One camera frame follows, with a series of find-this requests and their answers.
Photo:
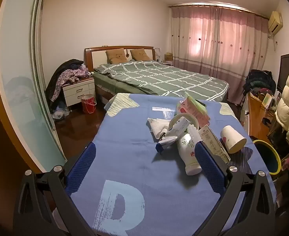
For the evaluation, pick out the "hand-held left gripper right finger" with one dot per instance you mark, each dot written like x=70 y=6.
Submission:
x=208 y=167

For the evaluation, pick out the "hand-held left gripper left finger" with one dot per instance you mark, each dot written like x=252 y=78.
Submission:
x=81 y=167

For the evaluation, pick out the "white plastic bottle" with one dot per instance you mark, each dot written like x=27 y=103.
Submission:
x=190 y=159

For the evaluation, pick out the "long white carton box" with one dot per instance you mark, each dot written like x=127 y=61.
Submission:
x=213 y=140

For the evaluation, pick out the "white paper cup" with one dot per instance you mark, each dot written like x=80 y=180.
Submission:
x=230 y=137

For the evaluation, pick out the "white tube with blue cap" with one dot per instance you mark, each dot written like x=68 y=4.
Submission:
x=170 y=140

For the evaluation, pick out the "pink and green packet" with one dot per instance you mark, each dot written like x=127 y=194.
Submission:
x=193 y=109

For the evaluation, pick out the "yellow-rimmed dark bin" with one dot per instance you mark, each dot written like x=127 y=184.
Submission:
x=267 y=158

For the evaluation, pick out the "white tissue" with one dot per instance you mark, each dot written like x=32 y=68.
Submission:
x=158 y=126

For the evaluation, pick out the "blue printed table cloth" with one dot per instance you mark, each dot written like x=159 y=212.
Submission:
x=124 y=157

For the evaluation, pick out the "plastic bags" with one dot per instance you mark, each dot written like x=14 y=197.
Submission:
x=59 y=114

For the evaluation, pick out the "red bucket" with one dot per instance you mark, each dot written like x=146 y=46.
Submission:
x=88 y=104

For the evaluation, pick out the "wooden desk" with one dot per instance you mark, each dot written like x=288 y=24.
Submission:
x=256 y=118

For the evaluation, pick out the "small black item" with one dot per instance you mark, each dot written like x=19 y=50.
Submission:
x=266 y=121

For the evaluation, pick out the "white nightstand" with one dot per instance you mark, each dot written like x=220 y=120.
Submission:
x=77 y=89

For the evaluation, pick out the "small green and white box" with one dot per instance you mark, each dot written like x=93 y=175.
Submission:
x=266 y=101

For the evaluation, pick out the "pile of clothes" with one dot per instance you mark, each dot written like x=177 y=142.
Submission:
x=65 y=76

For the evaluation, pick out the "heap of dark clothes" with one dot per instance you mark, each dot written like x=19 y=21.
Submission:
x=257 y=81

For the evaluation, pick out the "glass sliding wardrobe door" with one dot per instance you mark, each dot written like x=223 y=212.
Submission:
x=19 y=78

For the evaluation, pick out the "pink curtain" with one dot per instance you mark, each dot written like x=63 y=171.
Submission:
x=220 y=54

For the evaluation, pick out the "wooden bed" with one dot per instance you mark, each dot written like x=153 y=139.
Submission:
x=97 y=54

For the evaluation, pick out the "brown bear pillow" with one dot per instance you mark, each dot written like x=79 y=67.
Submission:
x=116 y=56
x=139 y=54

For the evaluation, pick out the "small cardboard box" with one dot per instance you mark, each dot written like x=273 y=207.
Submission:
x=168 y=57

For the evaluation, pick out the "black television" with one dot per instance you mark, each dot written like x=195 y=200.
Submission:
x=284 y=73

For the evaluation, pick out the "cream air conditioner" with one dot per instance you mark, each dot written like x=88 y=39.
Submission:
x=274 y=21

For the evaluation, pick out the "curtain rod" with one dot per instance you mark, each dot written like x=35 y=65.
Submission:
x=208 y=6

